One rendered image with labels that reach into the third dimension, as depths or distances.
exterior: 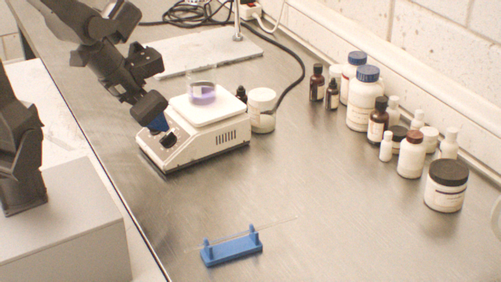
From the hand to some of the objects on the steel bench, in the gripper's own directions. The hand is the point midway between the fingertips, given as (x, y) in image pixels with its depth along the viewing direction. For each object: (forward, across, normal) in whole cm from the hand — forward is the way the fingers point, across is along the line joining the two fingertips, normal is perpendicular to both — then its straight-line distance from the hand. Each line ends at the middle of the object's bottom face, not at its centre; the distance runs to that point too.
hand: (146, 108), depth 119 cm
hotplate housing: (+18, -3, +3) cm, 18 cm away
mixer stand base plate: (+28, -41, +21) cm, 54 cm away
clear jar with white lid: (+25, -1, +16) cm, 29 cm away
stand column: (+33, -40, +32) cm, 61 cm away
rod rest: (+12, +29, -6) cm, 32 cm away
